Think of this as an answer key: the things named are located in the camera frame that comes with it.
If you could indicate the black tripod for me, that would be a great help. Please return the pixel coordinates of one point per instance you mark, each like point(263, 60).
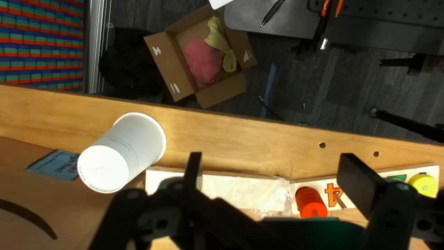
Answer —
point(407, 123)

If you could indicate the wooden number peg board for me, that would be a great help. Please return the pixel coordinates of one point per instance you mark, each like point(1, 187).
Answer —
point(314, 178)

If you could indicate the open cardboard box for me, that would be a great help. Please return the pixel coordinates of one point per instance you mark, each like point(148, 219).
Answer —
point(169, 70)

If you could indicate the black perforated board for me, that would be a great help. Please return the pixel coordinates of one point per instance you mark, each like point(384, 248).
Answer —
point(370, 28)

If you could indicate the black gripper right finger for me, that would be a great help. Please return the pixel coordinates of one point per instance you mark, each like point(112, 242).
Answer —
point(398, 217)

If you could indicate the white paper sheet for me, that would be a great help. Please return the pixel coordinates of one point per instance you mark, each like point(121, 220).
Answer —
point(220, 3)

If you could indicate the black pen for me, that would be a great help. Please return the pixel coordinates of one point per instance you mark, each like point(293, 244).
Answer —
point(273, 13)

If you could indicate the colourful patterned partition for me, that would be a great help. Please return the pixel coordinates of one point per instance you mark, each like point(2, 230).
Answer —
point(42, 42)

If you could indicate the black floor bag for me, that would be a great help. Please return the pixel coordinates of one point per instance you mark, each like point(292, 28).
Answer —
point(126, 60)

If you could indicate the pink cloth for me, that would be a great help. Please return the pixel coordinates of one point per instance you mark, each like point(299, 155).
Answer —
point(203, 63)

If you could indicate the white paper cup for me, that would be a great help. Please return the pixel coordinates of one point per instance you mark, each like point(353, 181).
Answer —
point(126, 148)

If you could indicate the yellow cloth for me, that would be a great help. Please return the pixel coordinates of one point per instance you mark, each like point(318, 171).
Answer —
point(220, 39)

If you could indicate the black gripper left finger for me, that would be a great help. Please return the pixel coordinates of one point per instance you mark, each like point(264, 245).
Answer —
point(139, 223)

